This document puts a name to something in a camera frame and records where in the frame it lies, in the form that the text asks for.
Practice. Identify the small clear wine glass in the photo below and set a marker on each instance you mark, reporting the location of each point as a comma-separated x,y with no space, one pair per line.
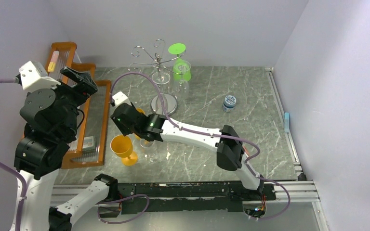
149,150

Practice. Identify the green wine glass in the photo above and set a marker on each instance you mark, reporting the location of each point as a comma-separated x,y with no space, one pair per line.
181,68

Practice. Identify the pink yellow marker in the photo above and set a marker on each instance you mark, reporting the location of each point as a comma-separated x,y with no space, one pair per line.
53,61

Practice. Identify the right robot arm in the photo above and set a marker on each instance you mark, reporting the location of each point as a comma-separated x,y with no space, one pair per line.
225,142

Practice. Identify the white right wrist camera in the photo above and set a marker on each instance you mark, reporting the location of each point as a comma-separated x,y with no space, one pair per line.
119,98

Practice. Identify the small white card box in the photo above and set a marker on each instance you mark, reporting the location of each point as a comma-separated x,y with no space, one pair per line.
89,143

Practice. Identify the blue white round tin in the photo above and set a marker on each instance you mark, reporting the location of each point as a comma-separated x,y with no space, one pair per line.
229,103

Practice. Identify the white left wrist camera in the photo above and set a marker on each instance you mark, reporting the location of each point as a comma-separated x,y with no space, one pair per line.
33,76

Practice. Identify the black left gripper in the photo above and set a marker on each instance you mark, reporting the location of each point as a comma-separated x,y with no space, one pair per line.
87,86

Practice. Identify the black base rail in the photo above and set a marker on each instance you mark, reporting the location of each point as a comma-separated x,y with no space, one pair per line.
186,196

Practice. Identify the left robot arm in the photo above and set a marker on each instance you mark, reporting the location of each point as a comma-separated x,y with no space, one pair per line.
34,211

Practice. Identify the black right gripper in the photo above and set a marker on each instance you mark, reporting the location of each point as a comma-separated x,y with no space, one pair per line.
121,117

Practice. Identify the chrome wine glass rack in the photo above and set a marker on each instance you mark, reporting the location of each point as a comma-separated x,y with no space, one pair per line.
160,65

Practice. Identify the orange wooden dish rack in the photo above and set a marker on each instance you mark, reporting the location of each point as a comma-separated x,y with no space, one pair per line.
57,112

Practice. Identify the orange goblet front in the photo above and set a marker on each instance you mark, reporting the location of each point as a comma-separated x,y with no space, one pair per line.
122,147

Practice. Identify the orange goblet rear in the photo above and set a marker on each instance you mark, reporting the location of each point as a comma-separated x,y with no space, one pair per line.
139,121

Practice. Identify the orange goblet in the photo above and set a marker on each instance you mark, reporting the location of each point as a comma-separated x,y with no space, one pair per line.
122,147
139,121

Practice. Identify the clear champagne flute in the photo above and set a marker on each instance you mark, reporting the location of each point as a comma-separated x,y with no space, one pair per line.
162,81

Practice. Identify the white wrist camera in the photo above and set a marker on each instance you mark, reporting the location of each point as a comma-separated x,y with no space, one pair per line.
33,76
119,98

